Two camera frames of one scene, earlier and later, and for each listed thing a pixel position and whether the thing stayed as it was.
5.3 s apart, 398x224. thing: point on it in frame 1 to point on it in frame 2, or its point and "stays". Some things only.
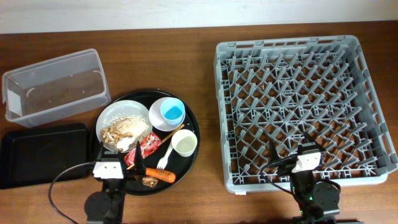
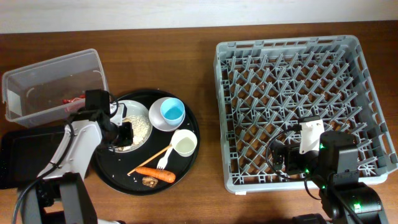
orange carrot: (160, 174) stays
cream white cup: (184, 141) stays
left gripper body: (130, 175) to (120, 135)
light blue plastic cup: (173, 111) stays
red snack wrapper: (148, 145) to (67, 101)
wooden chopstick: (163, 140) to (145, 162)
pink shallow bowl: (157, 119) stays
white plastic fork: (162, 161) stays
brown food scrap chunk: (149, 181) stays
